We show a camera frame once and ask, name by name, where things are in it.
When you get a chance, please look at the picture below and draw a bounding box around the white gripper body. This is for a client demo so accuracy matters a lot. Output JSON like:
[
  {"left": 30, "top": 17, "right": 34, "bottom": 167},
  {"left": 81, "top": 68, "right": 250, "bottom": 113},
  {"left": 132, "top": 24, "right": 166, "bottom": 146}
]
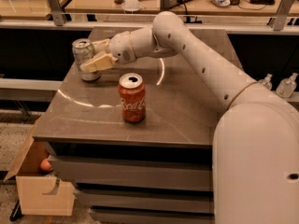
[{"left": 108, "top": 32, "right": 136, "bottom": 64}]

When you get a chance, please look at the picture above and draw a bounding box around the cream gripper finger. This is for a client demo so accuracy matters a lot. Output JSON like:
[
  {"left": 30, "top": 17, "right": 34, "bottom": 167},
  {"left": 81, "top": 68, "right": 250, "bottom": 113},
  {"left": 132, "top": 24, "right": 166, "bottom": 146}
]
[
  {"left": 80, "top": 51, "right": 118, "bottom": 73},
  {"left": 93, "top": 38, "right": 109, "bottom": 53}
]

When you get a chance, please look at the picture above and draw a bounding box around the silver green 7up can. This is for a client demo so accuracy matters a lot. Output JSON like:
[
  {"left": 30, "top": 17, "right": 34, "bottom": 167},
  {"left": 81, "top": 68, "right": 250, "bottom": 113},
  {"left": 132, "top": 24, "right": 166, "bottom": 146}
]
[{"left": 72, "top": 38, "right": 100, "bottom": 82}]

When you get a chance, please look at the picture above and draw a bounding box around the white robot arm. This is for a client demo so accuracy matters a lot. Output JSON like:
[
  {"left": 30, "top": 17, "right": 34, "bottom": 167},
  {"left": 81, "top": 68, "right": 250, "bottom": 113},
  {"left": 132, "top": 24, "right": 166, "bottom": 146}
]
[{"left": 81, "top": 11, "right": 299, "bottom": 224}]

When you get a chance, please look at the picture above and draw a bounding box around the red coca-cola can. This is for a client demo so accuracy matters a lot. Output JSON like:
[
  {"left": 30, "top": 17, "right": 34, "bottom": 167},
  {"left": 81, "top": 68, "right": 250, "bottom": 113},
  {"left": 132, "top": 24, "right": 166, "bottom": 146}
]
[{"left": 118, "top": 73, "right": 146, "bottom": 123}]

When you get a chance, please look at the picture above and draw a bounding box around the orange ball in box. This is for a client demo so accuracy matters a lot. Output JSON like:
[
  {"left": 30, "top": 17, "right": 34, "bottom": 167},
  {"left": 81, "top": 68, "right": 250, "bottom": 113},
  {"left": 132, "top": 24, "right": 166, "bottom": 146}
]
[{"left": 40, "top": 159, "right": 53, "bottom": 173}]

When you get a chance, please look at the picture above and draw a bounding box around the grey drawer cabinet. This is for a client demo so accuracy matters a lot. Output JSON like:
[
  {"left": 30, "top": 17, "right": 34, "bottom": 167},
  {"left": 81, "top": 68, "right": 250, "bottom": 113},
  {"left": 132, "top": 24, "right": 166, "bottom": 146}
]
[{"left": 32, "top": 27, "right": 244, "bottom": 224}]

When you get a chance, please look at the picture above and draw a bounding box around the open cardboard box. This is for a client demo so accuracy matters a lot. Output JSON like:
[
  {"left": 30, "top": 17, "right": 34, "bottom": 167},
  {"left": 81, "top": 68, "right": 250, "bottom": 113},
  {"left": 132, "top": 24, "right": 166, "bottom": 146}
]
[{"left": 4, "top": 119, "right": 75, "bottom": 216}]

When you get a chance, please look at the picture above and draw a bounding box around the clear sanitizer bottle left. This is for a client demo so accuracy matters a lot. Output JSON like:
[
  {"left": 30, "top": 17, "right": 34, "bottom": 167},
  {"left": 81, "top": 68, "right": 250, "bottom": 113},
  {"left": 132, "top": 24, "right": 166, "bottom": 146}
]
[{"left": 259, "top": 74, "right": 272, "bottom": 91}]

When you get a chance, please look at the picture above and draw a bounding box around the clear sanitizer bottle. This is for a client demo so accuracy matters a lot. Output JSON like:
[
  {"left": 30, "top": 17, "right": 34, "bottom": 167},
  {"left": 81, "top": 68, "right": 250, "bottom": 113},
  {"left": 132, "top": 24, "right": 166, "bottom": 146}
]
[
  {"left": 276, "top": 73, "right": 298, "bottom": 98},
  {"left": 259, "top": 74, "right": 272, "bottom": 91}
]

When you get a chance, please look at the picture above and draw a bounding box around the clear sanitizer bottle right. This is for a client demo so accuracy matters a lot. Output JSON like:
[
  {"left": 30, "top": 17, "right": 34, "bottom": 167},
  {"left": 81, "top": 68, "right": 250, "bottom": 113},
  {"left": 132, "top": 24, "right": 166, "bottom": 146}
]
[{"left": 276, "top": 73, "right": 298, "bottom": 98}]

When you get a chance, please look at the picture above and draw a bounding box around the left metal bracket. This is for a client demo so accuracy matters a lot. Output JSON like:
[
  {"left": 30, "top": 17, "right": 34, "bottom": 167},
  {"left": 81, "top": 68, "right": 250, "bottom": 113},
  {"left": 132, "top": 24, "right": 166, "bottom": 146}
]
[{"left": 47, "top": 0, "right": 66, "bottom": 26}]

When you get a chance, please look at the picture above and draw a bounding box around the right metal bracket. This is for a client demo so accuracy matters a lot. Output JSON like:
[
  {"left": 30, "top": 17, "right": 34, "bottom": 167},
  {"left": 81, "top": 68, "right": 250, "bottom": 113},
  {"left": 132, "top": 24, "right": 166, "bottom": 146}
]
[{"left": 270, "top": 0, "right": 295, "bottom": 31}]

